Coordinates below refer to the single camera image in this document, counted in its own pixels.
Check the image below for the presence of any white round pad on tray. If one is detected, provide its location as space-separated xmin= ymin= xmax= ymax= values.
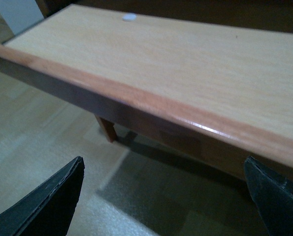
xmin=122 ymin=13 xmax=137 ymax=22

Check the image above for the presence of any wooden pull-out keyboard tray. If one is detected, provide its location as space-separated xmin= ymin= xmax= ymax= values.
xmin=0 ymin=4 xmax=293 ymax=180

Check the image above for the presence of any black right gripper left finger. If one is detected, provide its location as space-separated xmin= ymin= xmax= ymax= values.
xmin=0 ymin=156 xmax=84 ymax=236

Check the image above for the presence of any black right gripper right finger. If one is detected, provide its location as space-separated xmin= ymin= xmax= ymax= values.
xmin=244 ymin=156 xmax=293 ymax=236

